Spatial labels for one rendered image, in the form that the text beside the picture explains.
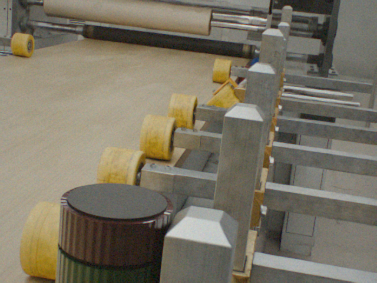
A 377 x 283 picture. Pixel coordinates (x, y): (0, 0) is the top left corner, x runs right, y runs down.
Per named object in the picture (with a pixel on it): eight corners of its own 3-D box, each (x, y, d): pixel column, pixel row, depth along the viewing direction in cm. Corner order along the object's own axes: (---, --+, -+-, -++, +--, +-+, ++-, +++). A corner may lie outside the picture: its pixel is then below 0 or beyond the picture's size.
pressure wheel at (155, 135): (177, 109, 114) (167, 139, 109) (177, 139, 120) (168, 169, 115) (146, 104, 115) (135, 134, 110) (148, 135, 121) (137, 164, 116)
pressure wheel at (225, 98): (222, 116, 167) (243, 96, 165) (218, 122, 160) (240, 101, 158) (207, 100, 167) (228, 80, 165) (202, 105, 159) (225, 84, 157)
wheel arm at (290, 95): (357, 111, 232) (359, 100, 231) (357, 113, 229) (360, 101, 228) (241, 96, 239) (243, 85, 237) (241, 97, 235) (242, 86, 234)
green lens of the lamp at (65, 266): (174, 267, 37) (178, 233, 36) (151, 319, 31) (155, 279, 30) (78, 250, 38) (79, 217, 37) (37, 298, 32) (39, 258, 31)
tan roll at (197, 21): (320, 48, 289) (325, 21, 286) (321, 50, 277) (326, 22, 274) (31, 13, 309) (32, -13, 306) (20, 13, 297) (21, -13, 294)
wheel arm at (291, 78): (370, 92, 206) (371, 81, 205) (371, 94, 202) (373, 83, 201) (221, 73, 213) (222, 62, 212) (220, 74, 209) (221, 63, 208)
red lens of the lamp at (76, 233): (178, 228, 36) (182, 193, 36) (155, 273, 30) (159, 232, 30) (80, 212, 37) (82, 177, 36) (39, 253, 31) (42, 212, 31)
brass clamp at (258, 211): (267, 200, 93) (272, 168, 92) (262, 234, 80) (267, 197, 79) (227, 194, 94) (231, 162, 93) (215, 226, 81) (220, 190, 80)
